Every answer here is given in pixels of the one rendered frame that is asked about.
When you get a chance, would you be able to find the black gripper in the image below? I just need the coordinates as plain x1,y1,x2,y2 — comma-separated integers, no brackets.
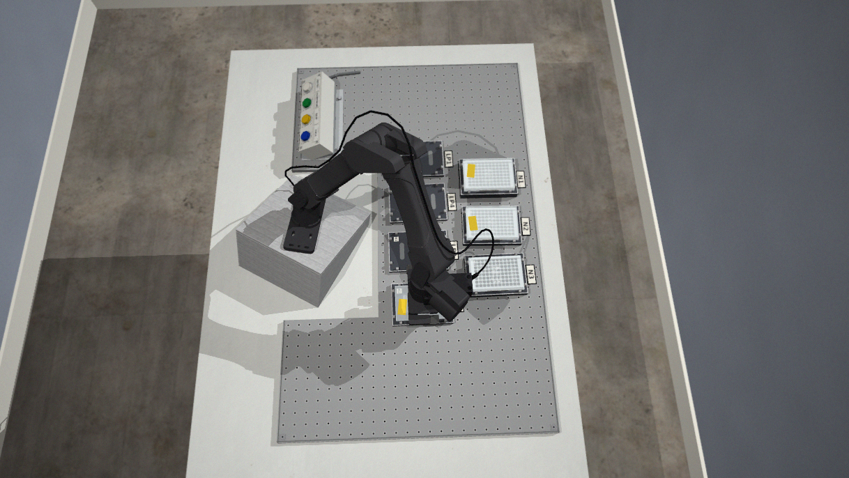
406,265,439,325

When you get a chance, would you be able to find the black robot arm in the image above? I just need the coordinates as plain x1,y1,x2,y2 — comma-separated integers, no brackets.
284,123,473,322

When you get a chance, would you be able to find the white control box with colored buttons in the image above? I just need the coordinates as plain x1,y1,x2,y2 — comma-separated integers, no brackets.
298,71,360,161

